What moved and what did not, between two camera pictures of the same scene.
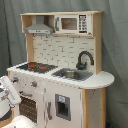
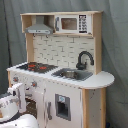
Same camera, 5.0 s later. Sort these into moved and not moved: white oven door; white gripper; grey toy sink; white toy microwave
Moved: white gripper
Not moved: white toy microwave; white oven door; grey toy sink
